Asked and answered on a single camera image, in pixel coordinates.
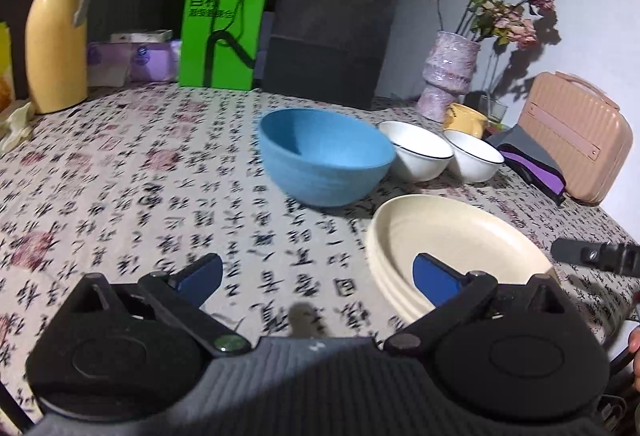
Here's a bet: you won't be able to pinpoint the cream plate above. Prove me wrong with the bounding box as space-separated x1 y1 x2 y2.
374 276 431 323
366 194 555 309
367 252 422 322

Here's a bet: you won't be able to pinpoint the person's right hand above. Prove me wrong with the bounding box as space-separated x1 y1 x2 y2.
628 326 640 392

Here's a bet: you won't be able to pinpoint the calligraphy print tablecloth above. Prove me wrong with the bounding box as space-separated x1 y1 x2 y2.
1 84 628 419

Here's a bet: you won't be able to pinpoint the white bowl right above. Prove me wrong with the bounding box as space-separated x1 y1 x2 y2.
442 130 504 184

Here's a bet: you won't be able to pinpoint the white bowl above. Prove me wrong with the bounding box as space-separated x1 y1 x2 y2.
378 121 454 182
442 130 504 184

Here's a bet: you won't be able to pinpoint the white bowl left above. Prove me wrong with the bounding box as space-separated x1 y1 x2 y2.
378 121 454 182

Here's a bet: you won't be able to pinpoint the pink small suitcase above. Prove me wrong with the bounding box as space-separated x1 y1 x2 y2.
518 71 634 205

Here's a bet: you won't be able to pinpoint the grey purple cloth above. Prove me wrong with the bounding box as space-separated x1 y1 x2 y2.
486 125 566 206

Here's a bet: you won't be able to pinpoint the yellow mug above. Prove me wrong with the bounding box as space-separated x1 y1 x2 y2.
442 102 488 139

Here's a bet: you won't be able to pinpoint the blue bowl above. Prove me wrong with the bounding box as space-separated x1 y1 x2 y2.
257 108 396 208

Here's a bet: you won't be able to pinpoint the clear drinking glass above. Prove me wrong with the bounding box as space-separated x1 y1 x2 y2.
480 92 508 124

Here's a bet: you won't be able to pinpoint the purple textured vase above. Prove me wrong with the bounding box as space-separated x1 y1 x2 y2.
416 31 480 123

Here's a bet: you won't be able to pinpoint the white rubber gloves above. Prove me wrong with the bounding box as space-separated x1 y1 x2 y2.
0 100 35 154

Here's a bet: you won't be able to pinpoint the purple tissue pack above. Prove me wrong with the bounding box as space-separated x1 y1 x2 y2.
87 40 181 87

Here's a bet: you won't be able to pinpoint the white small box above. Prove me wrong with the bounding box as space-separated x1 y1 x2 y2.
110 30 172 44

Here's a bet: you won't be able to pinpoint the yellow snack box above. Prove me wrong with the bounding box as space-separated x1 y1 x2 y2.
0 22 15 111

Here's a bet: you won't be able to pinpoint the green paper bag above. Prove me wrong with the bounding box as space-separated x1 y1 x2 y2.
178 0 266 90

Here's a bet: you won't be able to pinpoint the yellow thermos jug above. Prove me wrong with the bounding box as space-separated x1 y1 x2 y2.
25 0 91 114

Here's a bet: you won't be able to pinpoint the black paper bag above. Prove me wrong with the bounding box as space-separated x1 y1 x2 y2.
262 0 397 109

